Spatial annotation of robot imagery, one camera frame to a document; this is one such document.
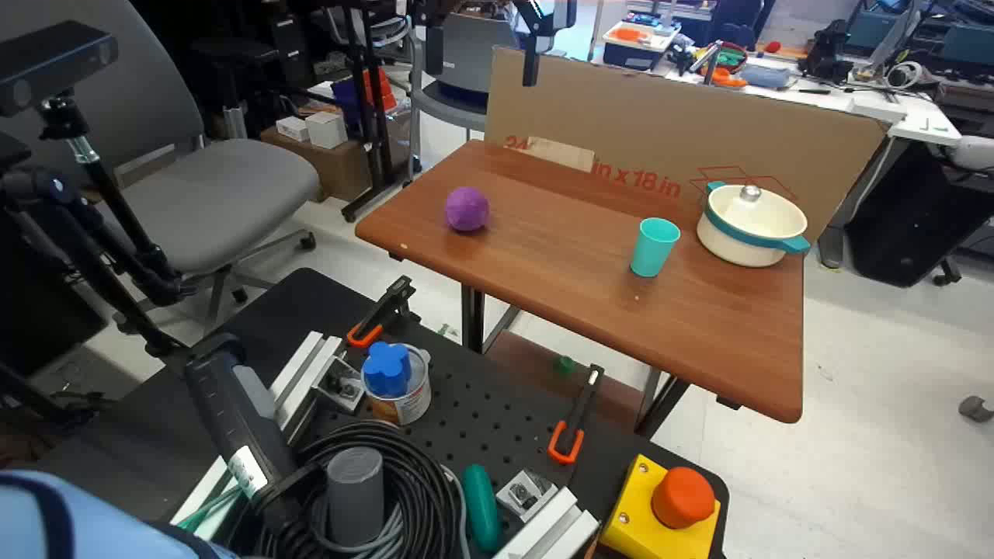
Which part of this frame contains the purple plush toy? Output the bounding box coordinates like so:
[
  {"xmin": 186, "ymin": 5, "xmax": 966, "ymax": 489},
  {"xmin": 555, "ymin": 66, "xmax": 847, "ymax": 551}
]
[{"xmin": 441, "ymin": 183, "xmax": 493, "ymax": 236}]

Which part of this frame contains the wooden table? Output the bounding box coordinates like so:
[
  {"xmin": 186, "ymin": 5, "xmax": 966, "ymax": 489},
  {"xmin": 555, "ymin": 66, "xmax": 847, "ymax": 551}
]
[{"xmin": 351, "ymin": 140, "xmax": 809, "ymax": 424}]

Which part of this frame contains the teal plastic cup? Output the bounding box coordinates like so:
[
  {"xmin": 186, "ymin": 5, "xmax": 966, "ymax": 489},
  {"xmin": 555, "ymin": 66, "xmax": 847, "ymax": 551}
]
[{"xmin": 626, "ymin": 213, "xmax": 682, "ymax": 283}]

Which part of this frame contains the cardboard box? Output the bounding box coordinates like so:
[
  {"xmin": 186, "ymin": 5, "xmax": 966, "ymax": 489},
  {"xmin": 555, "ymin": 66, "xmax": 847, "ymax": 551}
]
[{"xmin": 258, "ymin": 102, "xmax": 379, "ymax": 204}]

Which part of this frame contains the brown cardboard sheet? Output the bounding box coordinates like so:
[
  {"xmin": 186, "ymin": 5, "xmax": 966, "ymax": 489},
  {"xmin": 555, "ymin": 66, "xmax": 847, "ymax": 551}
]
[{"xmin": 480, "ymin": 43, "xmax": 895, "ymax": 241}]

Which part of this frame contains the grey cylinder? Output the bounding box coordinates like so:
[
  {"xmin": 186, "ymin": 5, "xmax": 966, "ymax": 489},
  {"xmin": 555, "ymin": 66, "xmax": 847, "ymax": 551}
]
[{"xmin": 322, "ymin": 443, "xmax": 388, "ymax": 550}]

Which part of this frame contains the white pot with teal rim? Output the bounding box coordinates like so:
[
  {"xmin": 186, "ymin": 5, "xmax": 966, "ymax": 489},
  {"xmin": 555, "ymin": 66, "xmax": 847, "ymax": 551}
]
[{"xmin": 693, "ymin": 175, "xmax": 815, "ymax": 269}]

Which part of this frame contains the yellow emergency stop box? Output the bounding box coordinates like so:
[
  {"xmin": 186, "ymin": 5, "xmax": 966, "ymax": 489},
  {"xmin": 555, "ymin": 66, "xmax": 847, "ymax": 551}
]
[{"xmin": 598, "ymin": 451, "xmax": 723, "ymax": 559}]

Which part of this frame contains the grey office chair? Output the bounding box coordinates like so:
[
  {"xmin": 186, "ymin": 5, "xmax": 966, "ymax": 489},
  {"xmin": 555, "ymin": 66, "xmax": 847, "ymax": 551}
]
[{"xmin": 0, "ymin": 0, "xmax": 322, "ymax": 321}]

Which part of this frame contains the white background desk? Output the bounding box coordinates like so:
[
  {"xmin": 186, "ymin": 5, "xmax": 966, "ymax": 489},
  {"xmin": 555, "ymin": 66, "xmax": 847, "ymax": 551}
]
[{"xmin": 598, "ymin": 16, "xmax": 973, "ymax": 150}]

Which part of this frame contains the black office chair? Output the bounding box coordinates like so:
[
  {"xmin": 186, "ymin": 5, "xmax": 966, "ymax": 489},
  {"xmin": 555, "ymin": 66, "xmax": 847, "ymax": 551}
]
[{"xmin": 845, "ymin": 135, "xmax": 994, "ymax": 287}]

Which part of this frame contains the light blue cloth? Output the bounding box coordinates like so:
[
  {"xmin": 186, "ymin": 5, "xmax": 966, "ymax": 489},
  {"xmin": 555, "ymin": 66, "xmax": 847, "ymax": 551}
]
[{"xmin": 0, "ymin": 468, "xmax": 214, "ymax": 559}]

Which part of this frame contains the black clamp with orange handle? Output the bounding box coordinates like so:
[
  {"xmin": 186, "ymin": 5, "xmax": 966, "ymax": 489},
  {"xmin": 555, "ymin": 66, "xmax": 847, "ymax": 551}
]
[
  {"xmin": 544, "ymin": 363, "xmax": 604, "ymax": 468},
  {"xmin": 343, "ymin": 272, "xmax": 419, "ymax": 349}
]

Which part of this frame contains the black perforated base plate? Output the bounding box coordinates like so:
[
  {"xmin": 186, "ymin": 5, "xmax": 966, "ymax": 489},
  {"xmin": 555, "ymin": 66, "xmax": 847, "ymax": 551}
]
[{"xmin": 28, "ymin": 266, "xmax": 733, "ymax": 559}]

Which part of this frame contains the aluminium extrusion rail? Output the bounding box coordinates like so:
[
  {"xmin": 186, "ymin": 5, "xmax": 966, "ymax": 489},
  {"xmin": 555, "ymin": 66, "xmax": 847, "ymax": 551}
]
[{"xmin": 268, "ymin": 328, "xmax": 347, "ymax": 427}]

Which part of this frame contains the teal screwdriver handle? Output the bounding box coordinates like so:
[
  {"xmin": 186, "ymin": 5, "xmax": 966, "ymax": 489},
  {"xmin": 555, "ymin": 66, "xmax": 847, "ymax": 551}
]
[{"xmin": 460, "ymin": 463, "xmax": 504, "ymax": 554}]

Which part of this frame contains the coiled black cable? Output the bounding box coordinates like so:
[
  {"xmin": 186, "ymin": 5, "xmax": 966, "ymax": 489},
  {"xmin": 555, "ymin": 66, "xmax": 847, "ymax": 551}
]
[{"xmin": 249, "ymin": 420, "xmax": 472, "ymax": 559}]

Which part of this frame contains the aluminium extrusion bracket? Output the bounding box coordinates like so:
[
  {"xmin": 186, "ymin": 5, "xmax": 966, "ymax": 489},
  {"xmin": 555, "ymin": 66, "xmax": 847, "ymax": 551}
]
[{"xmin": 489, "ymin": 468, "xmax": 603, "ymax": 559}]

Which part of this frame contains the black camera on tripod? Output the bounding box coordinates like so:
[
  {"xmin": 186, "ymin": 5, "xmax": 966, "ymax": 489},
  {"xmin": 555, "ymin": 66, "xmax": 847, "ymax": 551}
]
[{"xmin": 0, "ymin": 17, "xmax": 190, "ymax": 359}]

